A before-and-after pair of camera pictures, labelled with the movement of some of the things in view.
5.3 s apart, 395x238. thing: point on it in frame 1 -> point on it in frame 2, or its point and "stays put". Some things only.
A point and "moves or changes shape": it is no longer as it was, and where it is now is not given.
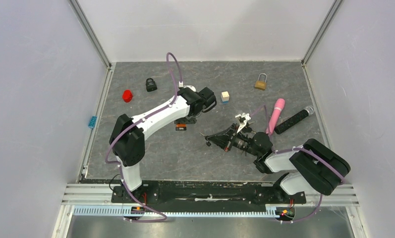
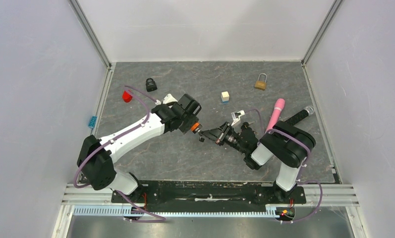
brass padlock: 261,85 stays put
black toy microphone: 309,110 stays put
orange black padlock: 180,126 moves or changes shape
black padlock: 150,86 stays put
